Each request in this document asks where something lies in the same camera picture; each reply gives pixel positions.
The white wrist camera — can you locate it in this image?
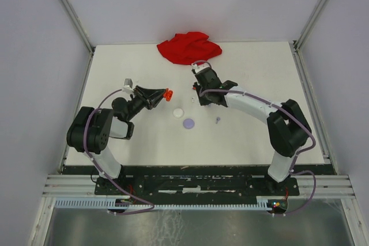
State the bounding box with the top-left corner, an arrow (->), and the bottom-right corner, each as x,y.
191,61 -> 211,74
122,78 -> 134,93

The aluminium front frame rail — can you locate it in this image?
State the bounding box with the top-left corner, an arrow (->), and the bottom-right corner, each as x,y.
43,175 -> 356,199

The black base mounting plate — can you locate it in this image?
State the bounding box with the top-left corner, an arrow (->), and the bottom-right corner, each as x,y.
62,165 -> 336,205

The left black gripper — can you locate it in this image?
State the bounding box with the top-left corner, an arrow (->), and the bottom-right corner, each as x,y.
126,85 -> 167,120

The orange earbud charging case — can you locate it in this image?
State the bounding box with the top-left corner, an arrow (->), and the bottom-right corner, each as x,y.
163,89 -> 174,101

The white slotted cable duct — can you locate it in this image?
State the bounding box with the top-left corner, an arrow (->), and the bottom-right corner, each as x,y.
54,196 -> 286,209

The right aluminium frame post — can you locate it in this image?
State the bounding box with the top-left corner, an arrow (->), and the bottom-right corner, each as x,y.
292,0 -> 347,54

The aluminium frame post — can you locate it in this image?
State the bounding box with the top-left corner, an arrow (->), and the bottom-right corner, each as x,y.
292,0 -> 347,54
42,0 -> 96,54

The white earbud charging case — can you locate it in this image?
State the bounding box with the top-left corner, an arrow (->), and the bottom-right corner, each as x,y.
172,108 -> 185,119

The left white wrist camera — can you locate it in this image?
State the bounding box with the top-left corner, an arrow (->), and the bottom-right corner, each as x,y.
122,78 -> 134,93

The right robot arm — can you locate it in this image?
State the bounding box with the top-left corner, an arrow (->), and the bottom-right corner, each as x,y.
191,62 -> 317,195

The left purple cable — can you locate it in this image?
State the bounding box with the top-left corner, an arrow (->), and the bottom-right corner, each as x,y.
83,89 -> 157,216

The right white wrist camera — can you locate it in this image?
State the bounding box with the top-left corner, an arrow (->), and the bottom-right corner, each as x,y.
191,61 -> 211,74

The red crumpled cloth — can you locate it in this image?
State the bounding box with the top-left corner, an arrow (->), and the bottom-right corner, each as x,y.
157,31 -> 223,65

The purple earbud charging case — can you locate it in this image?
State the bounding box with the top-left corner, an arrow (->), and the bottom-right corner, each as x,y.
183,118 -> 195,130

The left aluminium frame post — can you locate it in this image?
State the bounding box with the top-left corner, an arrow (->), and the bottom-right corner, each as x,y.
42,0 -> 96,54

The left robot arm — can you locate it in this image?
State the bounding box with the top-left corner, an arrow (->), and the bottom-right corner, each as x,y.
66,85 -> 173,194

